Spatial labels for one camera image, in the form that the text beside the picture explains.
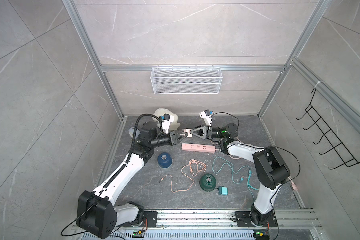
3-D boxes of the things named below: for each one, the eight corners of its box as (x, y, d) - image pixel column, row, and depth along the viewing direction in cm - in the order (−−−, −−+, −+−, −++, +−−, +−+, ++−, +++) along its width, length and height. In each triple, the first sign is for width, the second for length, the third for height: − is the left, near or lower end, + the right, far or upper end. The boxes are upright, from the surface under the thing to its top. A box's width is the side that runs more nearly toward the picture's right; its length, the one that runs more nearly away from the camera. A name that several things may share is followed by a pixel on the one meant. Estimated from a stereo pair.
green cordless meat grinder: (199, 194, 83) (201, 188, 74) (198, 180, 88) (200, 173, 79) (213, 194, 83) (217, 188, 74) (212, 180, 88) (215, 173, 79)
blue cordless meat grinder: (159, 171, 92) (156, 163, 83) (160, 161, 97) (158, 152, 88) (172, 171, 92) (171, 163, 83) (172, 161, 97) (171, 152, 88)
